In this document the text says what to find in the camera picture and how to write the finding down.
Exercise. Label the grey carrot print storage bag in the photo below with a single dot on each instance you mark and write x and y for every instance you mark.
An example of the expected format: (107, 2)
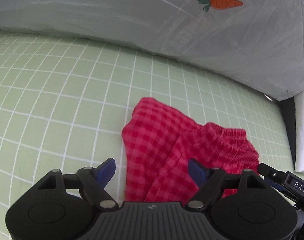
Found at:
(259, 43)

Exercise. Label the red checkered cloth garment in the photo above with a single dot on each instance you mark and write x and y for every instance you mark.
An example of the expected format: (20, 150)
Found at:
(160, 140)

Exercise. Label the green grid cutting mat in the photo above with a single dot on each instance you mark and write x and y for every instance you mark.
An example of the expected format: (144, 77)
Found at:
(64, 102)

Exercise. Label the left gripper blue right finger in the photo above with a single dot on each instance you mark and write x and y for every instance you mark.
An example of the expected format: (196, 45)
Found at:
(209, 182)

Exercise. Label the white folded cloth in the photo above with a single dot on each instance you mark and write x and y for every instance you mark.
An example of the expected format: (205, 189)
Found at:
(299, 118)

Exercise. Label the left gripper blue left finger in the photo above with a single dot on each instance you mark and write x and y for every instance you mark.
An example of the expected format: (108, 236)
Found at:
(93, 183)

